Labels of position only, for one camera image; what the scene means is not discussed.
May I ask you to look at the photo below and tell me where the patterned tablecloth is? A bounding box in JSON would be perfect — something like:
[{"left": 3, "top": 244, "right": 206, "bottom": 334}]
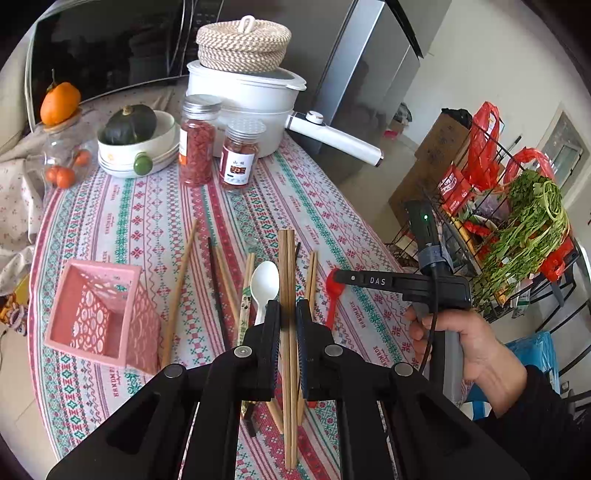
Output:
[{"left": 28, "top": 137, "right": 401, "bottom": 457}]

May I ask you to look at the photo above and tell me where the glass jar with tomatoes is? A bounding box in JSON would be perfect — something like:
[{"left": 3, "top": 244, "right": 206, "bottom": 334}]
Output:
[{"left": 42, "top": 108, "right": 97, "bottom": 190}]

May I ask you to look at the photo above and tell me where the woven rope lidded basket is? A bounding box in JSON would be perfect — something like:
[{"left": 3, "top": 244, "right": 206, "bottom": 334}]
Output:
[{"left": 197, "top": 15, "right": 291, "bottom": 74}]

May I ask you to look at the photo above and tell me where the green leafy vegetables bundle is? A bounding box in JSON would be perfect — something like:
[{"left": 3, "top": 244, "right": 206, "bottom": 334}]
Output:
[{"left": 473, "top": 170, "right": 570, "bottom": 308}]

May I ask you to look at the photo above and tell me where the red plastic bag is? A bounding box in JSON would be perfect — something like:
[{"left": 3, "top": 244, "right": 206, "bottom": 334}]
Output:
[{"left": 464, "top": 101, "right": 501, "bottom": 191}]

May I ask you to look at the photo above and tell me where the cardboard box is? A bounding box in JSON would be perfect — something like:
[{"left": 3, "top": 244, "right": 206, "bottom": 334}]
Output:
[{"left": 389, "top": 108, "right": 472, "bottom": 226}]

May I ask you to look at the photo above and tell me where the tall jar red goji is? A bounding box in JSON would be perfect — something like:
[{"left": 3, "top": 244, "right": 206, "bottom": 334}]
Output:
[{"left": 178, "top": 94, "right": 221, "bottom": 187}]

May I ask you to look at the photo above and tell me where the dark green squash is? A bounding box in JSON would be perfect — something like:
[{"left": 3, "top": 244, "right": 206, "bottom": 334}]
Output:
[{"left": 98, "top": 104, "right": 157, "bottom": 145}]

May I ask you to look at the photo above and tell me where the orange mandarin on jar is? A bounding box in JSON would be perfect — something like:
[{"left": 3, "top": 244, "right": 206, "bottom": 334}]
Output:
[{"left": 40, "top": 74, "right": 81, "bottom": 127}]

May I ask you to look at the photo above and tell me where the grey refrigerator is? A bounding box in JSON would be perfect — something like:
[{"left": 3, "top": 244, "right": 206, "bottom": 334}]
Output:
[{"left": 219, "top": 0, "right": 451, "bottom": 143}]

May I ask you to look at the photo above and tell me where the white electric cooking pot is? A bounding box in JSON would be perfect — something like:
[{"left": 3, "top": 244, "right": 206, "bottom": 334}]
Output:
[{"left": 186, "top": 60, "right": 384, "bottom": 166}]

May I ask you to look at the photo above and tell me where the white plastic spoon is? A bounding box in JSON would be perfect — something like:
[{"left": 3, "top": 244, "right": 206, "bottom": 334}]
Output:
[{"left": 250, "top": 261, "right": 280, "bottom": 325}]

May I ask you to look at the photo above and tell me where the black chopstick gold end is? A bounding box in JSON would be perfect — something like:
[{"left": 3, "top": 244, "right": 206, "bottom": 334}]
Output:
[{"left": 207, "top": 237, "right": 256, "bottom": 437}]

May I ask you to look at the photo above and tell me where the person's right hand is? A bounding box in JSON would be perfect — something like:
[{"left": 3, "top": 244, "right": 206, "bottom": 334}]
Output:
[{"left": 402, "top": 305, "right": 528, "bottom": 418}]

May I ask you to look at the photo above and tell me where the black sleeved right forearm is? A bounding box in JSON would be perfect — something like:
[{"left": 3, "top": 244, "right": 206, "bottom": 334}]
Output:
[{"left": 476, "top": 366, "right": 590, "bottom": 479}]

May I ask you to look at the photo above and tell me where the black chopstick thin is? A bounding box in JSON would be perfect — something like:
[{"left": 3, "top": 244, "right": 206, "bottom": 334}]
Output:
[{"left": 294, "top": 242, "right": 301, "bottom": 263}]

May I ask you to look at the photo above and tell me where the pink plastic utensil basket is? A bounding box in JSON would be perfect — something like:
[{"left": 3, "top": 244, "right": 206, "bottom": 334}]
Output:
[{"left": 44, "top": 259, "right": 160, "bottom": 375}]

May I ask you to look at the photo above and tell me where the short jar labelled dried food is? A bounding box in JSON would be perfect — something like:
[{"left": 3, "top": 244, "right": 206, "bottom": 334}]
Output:
[{"left": 218, "top": 117, "right": 266, "bottom": 190}]

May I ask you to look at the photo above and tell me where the black wire rack basket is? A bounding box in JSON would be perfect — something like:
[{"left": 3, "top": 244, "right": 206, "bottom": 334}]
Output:
[{"left": 413, "top": 139, "right": 583, "bottom": 331}]

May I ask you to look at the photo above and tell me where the printed bamboo chopstick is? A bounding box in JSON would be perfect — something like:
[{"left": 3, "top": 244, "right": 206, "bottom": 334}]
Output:
[{"left": 238, "top": 253, "right": 256, "bottom": 346}]

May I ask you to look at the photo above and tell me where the red plastic spoon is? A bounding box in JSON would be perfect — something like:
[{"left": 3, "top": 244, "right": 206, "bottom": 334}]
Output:
[{"left": 325, "top": 268, "right": 345, "bottom": 329}]

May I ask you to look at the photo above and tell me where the floral cloth cover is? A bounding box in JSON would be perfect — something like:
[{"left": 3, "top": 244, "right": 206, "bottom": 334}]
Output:
[{"left": 1, "top": 81, "right": 186, "bottom": 295}]

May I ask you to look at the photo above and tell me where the white bowl green knob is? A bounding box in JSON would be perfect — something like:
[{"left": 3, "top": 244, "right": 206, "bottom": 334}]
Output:
[{"left": 97, "top": 110, "right": 179, "bottom": 179}]

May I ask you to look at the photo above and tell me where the black microwave oven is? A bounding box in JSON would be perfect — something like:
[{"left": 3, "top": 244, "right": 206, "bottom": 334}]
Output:
[{"left": 24, "top": 0, "right": 223, "bottom": 128}]

